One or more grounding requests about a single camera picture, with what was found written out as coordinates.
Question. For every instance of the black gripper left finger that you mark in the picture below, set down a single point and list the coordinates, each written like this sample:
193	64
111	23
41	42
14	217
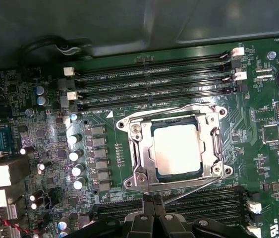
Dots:
136	228

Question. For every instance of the black RAM slot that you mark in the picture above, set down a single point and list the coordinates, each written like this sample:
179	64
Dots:
154	98
154	62
154	86
203	213
154	74
203	204
203	196

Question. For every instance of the metal socket cover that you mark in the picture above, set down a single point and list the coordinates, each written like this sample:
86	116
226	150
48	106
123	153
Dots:
145	158

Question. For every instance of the silver topped CPU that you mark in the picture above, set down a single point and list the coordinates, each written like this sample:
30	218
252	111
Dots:
176	148

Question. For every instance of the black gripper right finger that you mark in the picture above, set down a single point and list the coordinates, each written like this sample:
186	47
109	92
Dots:
174	228

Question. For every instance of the green motherboard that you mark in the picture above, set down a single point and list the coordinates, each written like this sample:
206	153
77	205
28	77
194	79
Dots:
248	158

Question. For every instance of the black PC case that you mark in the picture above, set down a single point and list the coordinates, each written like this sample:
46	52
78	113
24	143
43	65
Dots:
104	24

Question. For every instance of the CPU socket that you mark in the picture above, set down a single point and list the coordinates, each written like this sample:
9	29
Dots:
122	124

